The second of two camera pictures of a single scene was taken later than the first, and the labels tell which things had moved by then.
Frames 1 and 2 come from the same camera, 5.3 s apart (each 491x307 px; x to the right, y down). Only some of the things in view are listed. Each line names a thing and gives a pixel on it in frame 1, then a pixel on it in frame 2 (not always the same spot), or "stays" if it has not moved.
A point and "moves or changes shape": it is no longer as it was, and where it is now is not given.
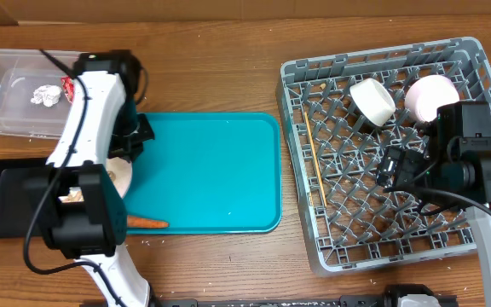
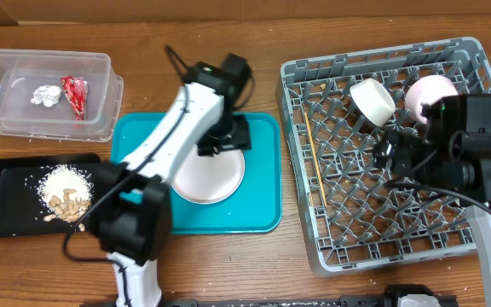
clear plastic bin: (3, 84) stays
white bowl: (425, 94) stays
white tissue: (48, 95) stays
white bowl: (374, 101) stays
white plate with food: (120, 172) moves or changes shape
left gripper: (128, 151) to (239, 139)
